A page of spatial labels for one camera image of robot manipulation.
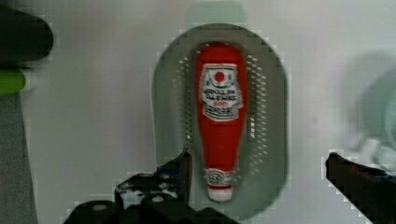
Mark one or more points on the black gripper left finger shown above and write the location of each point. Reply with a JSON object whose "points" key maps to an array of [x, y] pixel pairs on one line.
{"points": [[161, 197]]}

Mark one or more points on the green round object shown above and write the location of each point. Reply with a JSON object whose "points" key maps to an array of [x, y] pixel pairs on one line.
{"points": [[11, 81]]}

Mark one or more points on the small black pot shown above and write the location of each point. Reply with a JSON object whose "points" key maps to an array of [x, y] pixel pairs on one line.
{"points": [[23, 37]]}

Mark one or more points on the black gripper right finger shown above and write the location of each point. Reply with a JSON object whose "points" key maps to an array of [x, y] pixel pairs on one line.
{"points": [[372, 191]]}

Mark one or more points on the red ketchup bottle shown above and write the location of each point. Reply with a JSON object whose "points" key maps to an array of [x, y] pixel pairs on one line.
{"points": [[221, 104]]}

